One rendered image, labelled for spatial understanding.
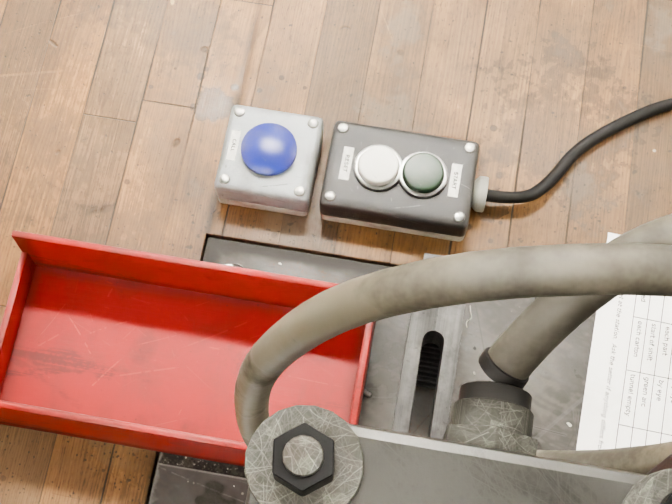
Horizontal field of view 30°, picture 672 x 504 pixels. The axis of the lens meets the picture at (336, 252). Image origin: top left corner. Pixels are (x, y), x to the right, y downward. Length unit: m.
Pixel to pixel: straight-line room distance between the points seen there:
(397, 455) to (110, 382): 0.65
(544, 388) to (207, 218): 0.27
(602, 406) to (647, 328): 0.07
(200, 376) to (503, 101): 0.31
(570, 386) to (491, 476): 0.65
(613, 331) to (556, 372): 0.05
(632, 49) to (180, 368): 0.42
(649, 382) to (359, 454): 0.67
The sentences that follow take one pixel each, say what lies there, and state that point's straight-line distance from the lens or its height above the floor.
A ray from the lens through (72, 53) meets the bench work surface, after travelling 0.99.
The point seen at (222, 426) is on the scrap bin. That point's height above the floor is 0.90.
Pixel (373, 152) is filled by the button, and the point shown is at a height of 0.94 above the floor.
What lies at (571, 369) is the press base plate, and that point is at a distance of 0.89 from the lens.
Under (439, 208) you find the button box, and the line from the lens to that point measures 0.88.
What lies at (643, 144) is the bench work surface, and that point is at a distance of 0.96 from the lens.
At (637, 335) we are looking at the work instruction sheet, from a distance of 0.90.
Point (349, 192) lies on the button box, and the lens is 0.89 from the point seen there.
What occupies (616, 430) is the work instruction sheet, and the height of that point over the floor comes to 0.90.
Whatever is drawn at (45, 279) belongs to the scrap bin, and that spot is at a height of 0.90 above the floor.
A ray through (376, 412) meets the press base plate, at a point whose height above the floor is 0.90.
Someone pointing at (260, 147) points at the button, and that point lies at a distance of 0.89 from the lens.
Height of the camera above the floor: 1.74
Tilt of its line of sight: 69 degrees down
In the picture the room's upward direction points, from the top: straight up
